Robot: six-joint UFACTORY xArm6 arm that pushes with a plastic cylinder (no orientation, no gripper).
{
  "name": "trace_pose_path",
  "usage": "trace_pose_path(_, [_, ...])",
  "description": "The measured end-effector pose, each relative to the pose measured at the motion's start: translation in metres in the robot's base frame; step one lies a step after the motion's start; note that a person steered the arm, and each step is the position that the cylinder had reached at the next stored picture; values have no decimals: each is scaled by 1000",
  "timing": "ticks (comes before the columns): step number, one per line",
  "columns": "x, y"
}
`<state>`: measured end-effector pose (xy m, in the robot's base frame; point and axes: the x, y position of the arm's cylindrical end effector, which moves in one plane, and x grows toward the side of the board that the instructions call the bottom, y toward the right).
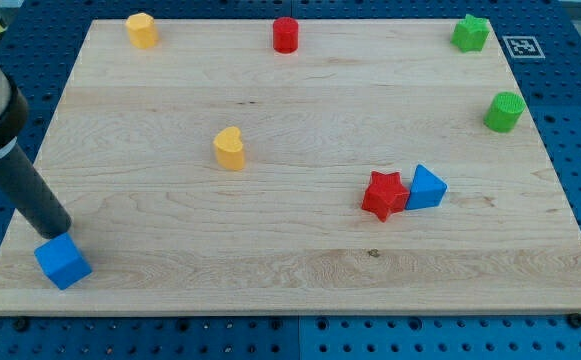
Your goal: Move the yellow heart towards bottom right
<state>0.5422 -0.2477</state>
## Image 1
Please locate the red cylinder block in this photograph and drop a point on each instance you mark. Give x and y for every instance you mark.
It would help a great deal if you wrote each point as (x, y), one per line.
(285, 35)

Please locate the green star block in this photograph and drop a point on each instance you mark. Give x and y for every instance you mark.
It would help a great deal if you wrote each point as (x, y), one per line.
(470, 33)

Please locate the blue cube block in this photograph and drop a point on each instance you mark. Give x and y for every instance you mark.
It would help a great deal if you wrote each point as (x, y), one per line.
(62, 262)

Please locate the white fiducial marker tag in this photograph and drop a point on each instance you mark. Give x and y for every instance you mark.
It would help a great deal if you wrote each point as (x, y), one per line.
(523, 47)

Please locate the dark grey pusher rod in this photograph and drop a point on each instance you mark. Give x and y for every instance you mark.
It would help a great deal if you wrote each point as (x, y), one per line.
(29, 193)

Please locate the red star block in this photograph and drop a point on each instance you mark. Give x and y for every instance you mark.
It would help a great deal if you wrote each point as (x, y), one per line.
(385, 195)

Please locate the yellow hexagon block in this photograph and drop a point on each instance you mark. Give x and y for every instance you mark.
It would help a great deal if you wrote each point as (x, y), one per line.
(141, 30)

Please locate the yellow heart block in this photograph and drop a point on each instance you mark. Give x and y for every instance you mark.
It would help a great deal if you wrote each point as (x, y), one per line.
(229, 149)

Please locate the green cylinder block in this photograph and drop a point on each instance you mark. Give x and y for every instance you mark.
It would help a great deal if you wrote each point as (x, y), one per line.
(504, 112)

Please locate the blue triangle block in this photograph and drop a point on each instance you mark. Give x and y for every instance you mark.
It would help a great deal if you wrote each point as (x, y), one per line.
(427, 189)

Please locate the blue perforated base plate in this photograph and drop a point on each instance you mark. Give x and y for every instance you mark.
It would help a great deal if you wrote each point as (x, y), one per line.
(39, 50)

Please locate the light wooden board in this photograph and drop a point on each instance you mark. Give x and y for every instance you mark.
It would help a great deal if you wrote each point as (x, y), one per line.
(169, 232)

